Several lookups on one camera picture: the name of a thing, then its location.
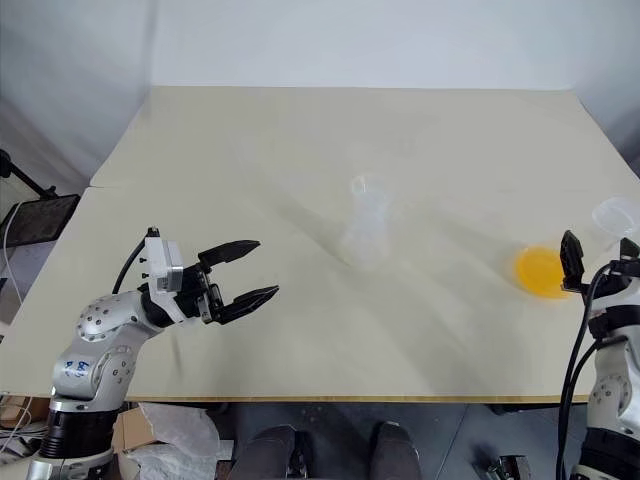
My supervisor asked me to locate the clear cup of orange liquid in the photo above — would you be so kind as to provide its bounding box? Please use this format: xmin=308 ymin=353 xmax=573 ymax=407
xmin=513 ymin=242 xmax=576 ymax=303

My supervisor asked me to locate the black stand with flat base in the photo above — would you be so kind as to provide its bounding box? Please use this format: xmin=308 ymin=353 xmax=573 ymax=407
xmin=0 ymin=148 xmax=82 ymax=249

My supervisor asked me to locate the brown cardboard box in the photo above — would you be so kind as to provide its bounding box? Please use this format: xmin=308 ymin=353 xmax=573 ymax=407
xmin=110 ymin=408 xmax=162 ymax=455

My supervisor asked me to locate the clear plastic cup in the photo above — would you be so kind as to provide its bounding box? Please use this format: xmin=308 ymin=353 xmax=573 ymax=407
xmin=591 ymin=195 xmax=640 ymax=253

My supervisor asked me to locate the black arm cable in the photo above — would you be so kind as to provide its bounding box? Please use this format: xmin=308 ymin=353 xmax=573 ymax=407
xmin=111 ymin=228 xmax=157 ymax=295
xmin=556 ymin=263 xmax=614 ymax=480

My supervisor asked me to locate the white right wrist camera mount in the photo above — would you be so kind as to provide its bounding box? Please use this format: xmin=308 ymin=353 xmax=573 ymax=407
xmin=589 ymin=273 xmax=640 ymax=324

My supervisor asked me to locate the dark rounded shape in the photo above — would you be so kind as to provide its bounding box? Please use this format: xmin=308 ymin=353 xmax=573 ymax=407
xmin=369 ymin=420 xmax=422 ymax=480
xmin=230 ymin=424 xmax=304 ymax=480

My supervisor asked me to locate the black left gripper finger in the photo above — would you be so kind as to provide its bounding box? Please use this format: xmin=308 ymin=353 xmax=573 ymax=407
xmin=218 ymin=285 xmax=280 ymax=327
xmin=197 ymin=239 xmax=262 ymax=267

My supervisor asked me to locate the white cable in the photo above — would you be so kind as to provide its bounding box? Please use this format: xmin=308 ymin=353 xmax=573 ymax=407
xmin=1 ymin=201 xmax=26 ymax=304

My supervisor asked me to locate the white crumpled plastic bag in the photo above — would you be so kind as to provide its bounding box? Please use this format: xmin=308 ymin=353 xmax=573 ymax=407
xmin=122 ymin=402 xmax=221 ymax=480

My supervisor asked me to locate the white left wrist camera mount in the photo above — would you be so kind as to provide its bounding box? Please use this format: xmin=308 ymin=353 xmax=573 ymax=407
xmin=138 ymin=228 xmax=187 ymax=323

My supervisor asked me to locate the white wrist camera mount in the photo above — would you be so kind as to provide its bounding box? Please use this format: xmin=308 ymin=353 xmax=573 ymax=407
xmin=138 ymin=228 xmax=187 ymax=323
xmin=589 ymin=273 xmax=640 ymax=324

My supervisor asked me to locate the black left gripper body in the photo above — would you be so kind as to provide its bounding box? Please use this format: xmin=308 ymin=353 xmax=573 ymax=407
xmin=174 ymin=261 xmax=227 ymax=327

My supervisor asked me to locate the metal caster part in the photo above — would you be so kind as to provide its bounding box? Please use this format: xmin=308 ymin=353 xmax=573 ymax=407
xmin=480 ymin=453 xmax=534 ymax=480

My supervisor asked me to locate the clear plastic beaker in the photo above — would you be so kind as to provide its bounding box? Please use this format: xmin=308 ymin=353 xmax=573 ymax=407
xmin=335 ymin=172 xmax=394 ymax=272

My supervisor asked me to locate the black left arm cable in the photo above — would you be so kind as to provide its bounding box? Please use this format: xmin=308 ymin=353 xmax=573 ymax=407
xmin=111 ymin=228 xmax=157 ymax=295

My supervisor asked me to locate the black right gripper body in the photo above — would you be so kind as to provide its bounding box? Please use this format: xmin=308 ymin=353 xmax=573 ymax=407
xmin=606 ymin=256 xmax=640 ymax=282

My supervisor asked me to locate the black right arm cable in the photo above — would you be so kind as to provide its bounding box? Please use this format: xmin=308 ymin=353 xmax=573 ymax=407
xmin=556 ymin=263 xmax=614 ymax=480

